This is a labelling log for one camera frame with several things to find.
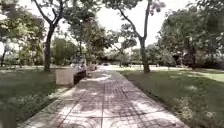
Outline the tree with leaning branches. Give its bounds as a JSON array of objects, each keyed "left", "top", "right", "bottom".
[{"left": 103, "top": 0, "right": 166, "bottom": 74}]

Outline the person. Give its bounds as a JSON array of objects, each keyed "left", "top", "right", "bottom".
[{"left": 71, "top": 54, "right": 88, "bottom": 84}]

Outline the patterned grey brick path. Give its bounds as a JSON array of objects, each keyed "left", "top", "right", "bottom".
[{"left": 18, "top": 65, "right": 191, "bottom": 128}]

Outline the pale concrete bench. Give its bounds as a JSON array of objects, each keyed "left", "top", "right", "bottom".
[{"left": 55, "top": 67, "right": 88, "bottom": 88}]

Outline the tree with forked trunk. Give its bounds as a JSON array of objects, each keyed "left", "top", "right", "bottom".
[{"left": 31, "top": 0, "right": 101, "bottom": 73}]

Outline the grass lawn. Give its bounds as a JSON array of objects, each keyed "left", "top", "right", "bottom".
[
  {"left": 118, "top": 68, "right": 224, "bottom": 128},
  {"left": 0, "top": 68, "right": 73, "bottom": 128}
]

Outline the row of trees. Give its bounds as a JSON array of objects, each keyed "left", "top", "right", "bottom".
[{"left": 0, "top": 0, "right": 224, "bottom": 71}]

